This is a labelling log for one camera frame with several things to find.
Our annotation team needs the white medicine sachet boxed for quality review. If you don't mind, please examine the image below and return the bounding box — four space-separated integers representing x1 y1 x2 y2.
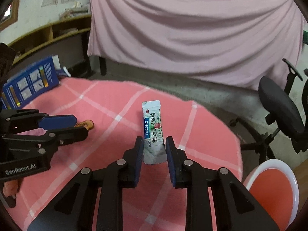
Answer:
142 100 167 165

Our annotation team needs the red trash bin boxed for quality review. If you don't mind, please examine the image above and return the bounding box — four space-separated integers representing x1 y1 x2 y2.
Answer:
243 159 300 230

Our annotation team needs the left hand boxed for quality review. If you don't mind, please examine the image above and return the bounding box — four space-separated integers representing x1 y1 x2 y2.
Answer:
3 179 19 198

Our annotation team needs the blue cardboard box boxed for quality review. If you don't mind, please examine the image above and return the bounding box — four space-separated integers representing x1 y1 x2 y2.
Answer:
1 55 61 110

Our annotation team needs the pink checkered tablecloth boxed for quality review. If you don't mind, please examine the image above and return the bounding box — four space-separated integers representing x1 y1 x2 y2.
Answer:
9 78 243 230

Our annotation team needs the black office chair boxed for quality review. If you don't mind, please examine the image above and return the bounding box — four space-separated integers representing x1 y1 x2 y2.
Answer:
230 59 307 164

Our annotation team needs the pink hanging sheet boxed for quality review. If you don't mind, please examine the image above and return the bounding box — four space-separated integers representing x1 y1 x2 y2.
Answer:
88 0 305 90

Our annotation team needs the green hanging bag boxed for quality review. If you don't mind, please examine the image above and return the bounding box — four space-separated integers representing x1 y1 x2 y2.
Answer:
303 30 308 45

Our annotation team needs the wooden wall shelf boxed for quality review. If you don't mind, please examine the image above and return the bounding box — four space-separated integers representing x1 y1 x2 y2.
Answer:
8 14 91 66

